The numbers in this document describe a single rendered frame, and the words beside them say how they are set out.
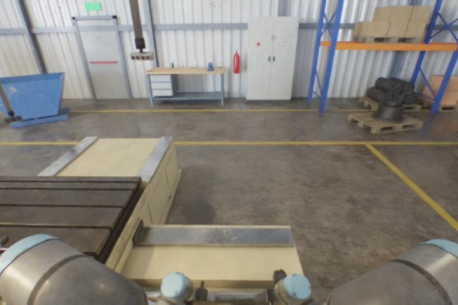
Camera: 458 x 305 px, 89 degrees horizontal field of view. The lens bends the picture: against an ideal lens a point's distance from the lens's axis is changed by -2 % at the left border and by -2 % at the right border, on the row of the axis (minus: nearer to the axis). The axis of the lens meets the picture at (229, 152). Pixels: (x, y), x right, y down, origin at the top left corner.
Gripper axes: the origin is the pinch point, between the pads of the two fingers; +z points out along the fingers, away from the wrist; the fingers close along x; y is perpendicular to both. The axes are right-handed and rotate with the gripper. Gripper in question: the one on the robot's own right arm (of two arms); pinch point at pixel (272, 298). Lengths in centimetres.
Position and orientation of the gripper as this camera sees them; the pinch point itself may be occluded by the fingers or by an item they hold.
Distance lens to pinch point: 132.2
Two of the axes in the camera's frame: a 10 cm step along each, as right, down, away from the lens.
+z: -1.5, 6.2, 7.7
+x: 9.8, 0.3, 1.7
